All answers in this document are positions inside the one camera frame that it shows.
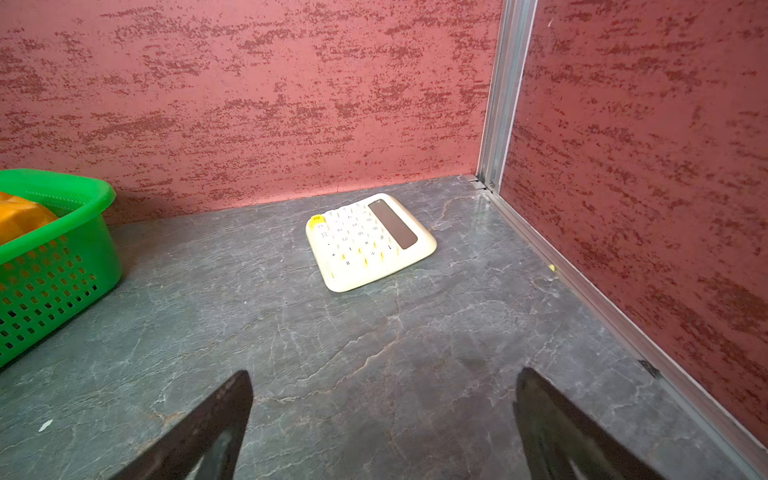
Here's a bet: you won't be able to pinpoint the right aluminium corner post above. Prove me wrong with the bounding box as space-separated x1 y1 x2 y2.
476 0 538 194

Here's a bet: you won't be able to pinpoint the orange shorts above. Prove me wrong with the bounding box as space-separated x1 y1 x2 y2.
0 192 58 245

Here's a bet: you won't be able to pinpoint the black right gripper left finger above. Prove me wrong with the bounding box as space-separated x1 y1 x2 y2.
113 370 254 479

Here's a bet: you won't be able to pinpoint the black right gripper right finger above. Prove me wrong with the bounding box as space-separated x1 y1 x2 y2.
514 367 662 479

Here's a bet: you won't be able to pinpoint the green plastic laundry basket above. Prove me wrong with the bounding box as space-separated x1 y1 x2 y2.
1 169 123 365

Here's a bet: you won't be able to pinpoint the cream desk calculator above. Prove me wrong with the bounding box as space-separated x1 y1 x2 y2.
305 193 437 293

